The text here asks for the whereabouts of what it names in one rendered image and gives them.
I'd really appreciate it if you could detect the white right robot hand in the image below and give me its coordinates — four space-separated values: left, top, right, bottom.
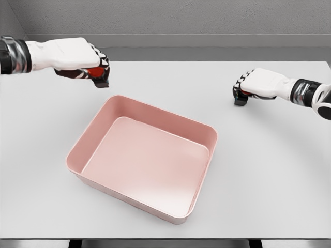
232 68 290 102

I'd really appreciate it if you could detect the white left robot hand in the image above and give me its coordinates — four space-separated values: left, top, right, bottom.
47 37 111 88

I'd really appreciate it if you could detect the pink rectangular basket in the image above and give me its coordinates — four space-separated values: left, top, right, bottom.
65 94 218 226

